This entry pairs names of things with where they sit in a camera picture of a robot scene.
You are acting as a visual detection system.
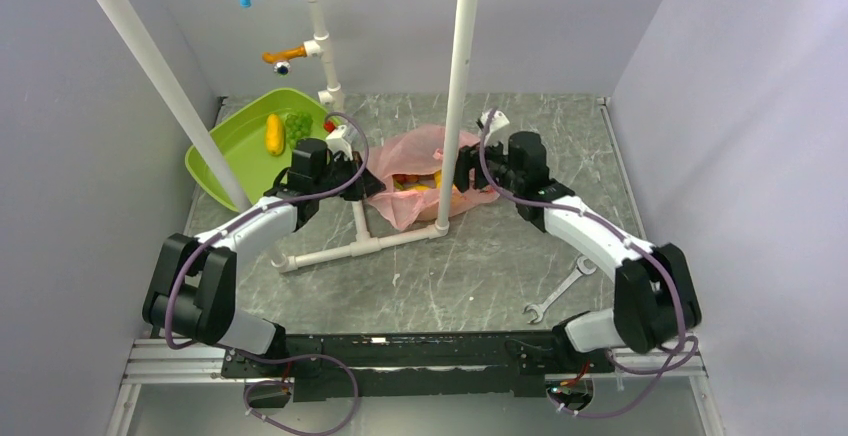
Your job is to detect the green plastic basin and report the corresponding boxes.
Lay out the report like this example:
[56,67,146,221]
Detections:
[210,88,327,203]

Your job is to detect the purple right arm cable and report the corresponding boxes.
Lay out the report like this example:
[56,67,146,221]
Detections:
[478,109,701,420]

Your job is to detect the pink plastic bag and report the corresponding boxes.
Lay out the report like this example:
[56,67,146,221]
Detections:
[364,124,501,232]

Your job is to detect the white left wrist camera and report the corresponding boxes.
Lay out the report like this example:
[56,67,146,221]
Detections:
[325,124,358,160]

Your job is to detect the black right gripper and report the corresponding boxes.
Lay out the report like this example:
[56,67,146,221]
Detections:
[444,130,523,194]

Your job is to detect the white PVC pipe frame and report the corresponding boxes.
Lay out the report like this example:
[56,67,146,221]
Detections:
[96,0,478,272]

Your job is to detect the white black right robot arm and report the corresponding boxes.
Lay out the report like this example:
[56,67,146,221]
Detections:
[453,131,702,371]

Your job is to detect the yellow fake corn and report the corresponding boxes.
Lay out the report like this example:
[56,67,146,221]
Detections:
[264,113,285,156]

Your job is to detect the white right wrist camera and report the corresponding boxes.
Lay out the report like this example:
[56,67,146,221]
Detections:
[477,108,511,139]

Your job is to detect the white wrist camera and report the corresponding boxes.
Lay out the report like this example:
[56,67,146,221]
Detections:
[477,108,511,139]
[325,124,358,160]

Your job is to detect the orange plastic faucet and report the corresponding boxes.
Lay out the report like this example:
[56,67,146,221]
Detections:
[261,45,309,76]

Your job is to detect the yellow fake fruit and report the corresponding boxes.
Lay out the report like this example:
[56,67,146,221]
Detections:
[392,171,442,191]

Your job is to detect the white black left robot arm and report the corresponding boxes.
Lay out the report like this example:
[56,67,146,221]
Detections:
[142,138,386,376]

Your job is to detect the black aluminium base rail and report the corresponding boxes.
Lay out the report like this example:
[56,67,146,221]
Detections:
[124,326,699,402]

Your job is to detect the green fake grapes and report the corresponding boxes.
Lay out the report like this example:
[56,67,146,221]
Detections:
[284,112,313,150]

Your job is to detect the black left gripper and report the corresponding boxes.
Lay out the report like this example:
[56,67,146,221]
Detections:
[314,152,387,202]

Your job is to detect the silver wrench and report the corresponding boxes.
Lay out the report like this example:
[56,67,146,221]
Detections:
[523,256,598,325]

